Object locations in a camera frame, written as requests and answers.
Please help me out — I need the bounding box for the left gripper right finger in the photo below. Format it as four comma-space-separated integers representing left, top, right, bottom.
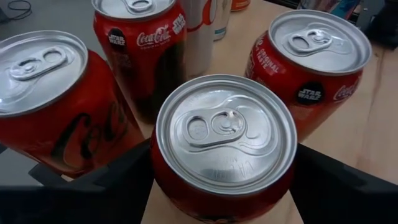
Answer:
290, 143, 398, 224

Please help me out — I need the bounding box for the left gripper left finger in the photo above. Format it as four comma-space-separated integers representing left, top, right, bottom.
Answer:
0, 139, 155, 224

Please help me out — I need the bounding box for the red Coke Zero can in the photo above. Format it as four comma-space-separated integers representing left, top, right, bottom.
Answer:
150, 73, 299, 224
0, 30, 146, 179

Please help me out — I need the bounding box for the Star Wars Coca-Cola can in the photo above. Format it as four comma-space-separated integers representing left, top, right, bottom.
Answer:
244, 9, 373, 142
91, 0, 188, 125

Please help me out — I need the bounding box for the blue silver Red Bull can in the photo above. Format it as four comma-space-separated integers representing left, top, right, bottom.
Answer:
297, 0, 361, 19
213, 0, 233, 42

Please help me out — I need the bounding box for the silver Diet Coke can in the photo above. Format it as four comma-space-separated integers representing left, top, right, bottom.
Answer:
180, 0, 218, 80

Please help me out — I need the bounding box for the red Fanta can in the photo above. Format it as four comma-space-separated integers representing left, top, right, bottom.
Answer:
230, 0, 251, 12

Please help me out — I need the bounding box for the coiled black floor cable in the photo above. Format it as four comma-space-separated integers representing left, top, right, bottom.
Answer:
6, 0, 33, 20

